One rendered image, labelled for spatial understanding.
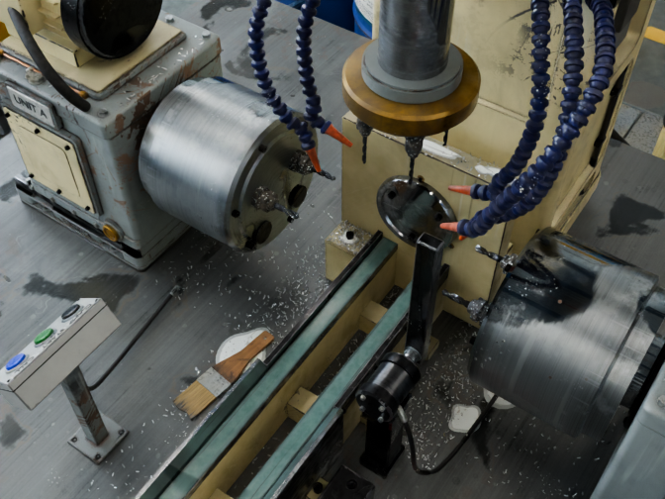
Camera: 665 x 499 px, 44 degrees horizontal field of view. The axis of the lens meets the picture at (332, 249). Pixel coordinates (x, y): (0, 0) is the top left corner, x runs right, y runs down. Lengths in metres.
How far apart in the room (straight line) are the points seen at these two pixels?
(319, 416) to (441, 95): 0.50
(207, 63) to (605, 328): 0.80
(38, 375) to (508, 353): 0.62
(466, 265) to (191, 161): 0.48
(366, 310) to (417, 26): 0.59
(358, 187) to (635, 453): 0.61
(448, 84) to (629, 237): 0.74
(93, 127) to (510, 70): 0.64
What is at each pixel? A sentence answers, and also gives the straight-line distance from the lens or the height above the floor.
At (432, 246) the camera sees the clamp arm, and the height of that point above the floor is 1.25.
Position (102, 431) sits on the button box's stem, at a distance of 1.38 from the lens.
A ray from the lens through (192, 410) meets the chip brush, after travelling 1.40.
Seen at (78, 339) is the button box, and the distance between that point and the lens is 1.19.
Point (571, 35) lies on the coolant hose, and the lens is 1.02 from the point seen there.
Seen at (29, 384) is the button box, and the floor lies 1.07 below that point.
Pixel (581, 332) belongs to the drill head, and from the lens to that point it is 1.09.
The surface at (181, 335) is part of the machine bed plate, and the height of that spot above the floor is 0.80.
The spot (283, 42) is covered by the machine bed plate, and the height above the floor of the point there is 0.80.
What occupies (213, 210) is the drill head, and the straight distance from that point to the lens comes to 1.30.
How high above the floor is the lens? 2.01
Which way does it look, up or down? 50 degrees down
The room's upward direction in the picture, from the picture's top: straight up
